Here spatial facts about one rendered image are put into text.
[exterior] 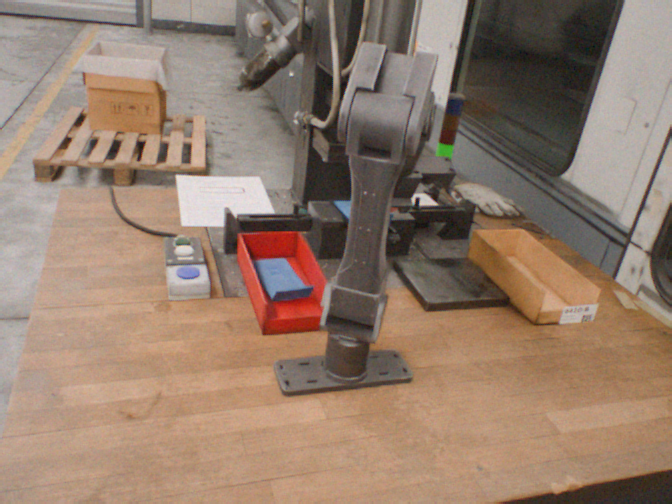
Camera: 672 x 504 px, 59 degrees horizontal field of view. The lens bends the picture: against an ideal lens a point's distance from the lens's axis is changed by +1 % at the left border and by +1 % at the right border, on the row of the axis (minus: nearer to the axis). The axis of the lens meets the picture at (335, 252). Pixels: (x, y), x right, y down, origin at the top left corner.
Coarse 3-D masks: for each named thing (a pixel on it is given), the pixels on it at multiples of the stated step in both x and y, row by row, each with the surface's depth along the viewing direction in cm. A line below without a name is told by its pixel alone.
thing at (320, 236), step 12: (312, 216) 121; (312, 228) 121; (324, 228) 116; (336, 228) 117; (396, 228) 121; (408, 228) 122; (312, 240) 122; (324, 240) 117; (336, 240) 118; (396, 240) 122; (408, 240) 123; (324, 252) 119; (336, 252) 119; (396, 252) 124; (408, 252) 125
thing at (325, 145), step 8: (328, 96) 128; (328, 104) 128; (320, 136) 112; (328, 136) 112; (336, 136) 113; (320, 144) 113; (328, 144) 108; (336, 144) 108; (344, 144) 109; (320, 152) 113; (328, 152) 109; (336, 152) 109; (344, 152) 110; (328, 160) 109; (336, 160) 110; (344, 160) 110
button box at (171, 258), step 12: (120, 216) 124; (144, 228) 120; (168, 240) 112; (192, 240) 113; (168, 252) 108; (192, 252) 108; (168, 264) 105; (180, 264) 106; (192, 264) 106; (204, 264) 107
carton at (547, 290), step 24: (480, 240) 122; (504, 240) 127; (528, 240) 125; (480, 264) 122; (504, 264) 114; (528, 264) 126; (552, 264) 118; (504, 288) 114; (528, 288) 107; (552, 288) 119; (576, 288) 112; (600, 288) 107; (528, 312) 108; (552, 312) 106; (576, 312) 108
